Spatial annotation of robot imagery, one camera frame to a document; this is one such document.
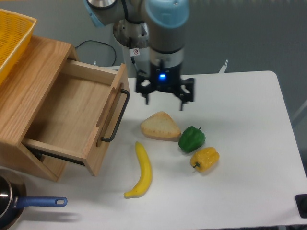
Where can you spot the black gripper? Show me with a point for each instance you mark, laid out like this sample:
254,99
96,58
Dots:
165,80

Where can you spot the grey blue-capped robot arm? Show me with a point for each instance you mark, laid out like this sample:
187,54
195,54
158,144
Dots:
151,33

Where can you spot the wooden drawer cabinet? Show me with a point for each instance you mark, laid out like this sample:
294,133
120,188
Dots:
21,96

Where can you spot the toy bread slice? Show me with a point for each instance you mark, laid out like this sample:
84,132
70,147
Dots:
161,126

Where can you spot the green toy bell pepper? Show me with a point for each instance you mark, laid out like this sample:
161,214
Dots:
191,139

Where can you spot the yellow toy bell pepper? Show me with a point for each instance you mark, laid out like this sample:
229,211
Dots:
204,159

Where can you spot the yellow toy banana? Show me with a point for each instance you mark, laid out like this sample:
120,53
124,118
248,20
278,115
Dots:
146,175

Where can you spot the yellow plastic basket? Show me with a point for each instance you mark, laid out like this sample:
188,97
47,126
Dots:
15,34

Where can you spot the black table-edge clamp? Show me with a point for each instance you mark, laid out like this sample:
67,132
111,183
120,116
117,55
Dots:
301,202

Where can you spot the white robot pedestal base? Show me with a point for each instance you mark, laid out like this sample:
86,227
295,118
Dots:
137,54

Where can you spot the blue-handled dark pan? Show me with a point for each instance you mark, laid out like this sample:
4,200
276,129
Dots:
12,201

